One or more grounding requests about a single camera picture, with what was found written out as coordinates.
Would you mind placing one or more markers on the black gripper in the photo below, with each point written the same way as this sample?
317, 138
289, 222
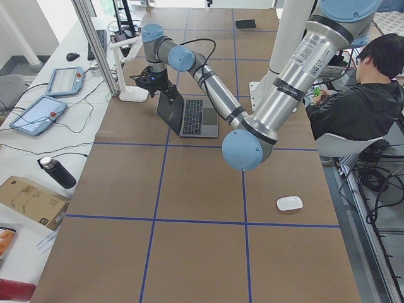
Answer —
158, 80

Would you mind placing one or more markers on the grey laptop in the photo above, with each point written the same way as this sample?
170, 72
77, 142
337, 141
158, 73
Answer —
192, 117

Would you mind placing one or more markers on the black mouse pad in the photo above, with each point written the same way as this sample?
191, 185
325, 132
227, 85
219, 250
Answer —
245, 24

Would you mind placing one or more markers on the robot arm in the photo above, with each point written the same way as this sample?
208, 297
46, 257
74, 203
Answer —
317, 29
161, 51

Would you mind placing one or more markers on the black computer mouse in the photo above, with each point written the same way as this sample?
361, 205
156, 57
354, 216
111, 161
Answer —
70, 57

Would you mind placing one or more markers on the white computer mouse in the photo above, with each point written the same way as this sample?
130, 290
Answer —
289, 203

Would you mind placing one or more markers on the far blue teach pendant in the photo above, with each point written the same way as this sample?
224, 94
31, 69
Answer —
65, 81

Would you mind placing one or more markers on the blue teach pendant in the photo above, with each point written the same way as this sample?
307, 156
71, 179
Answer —
39, 116
65, 81

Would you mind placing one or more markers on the near blue teach pendant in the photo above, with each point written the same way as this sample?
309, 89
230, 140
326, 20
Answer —
39, 116

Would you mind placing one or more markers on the black thermos bottle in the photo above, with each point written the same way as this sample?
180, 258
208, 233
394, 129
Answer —
58, 172

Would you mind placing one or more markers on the white chair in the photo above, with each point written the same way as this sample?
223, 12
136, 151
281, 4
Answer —
332, 147

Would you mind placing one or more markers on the brown cardboard box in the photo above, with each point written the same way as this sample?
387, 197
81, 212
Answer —
36, 202

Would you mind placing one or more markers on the person in black jacket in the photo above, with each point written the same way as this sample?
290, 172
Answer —
368, 109

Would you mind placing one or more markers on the orange printed booklet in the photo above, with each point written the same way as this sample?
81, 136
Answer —
9, 235

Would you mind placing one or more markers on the red object at edge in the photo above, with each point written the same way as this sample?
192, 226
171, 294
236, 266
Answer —
16, 291

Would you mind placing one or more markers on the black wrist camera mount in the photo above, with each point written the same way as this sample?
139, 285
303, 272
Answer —
142, 80

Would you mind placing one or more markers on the aluminium frame post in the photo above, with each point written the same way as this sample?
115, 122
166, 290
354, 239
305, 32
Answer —
85, 19

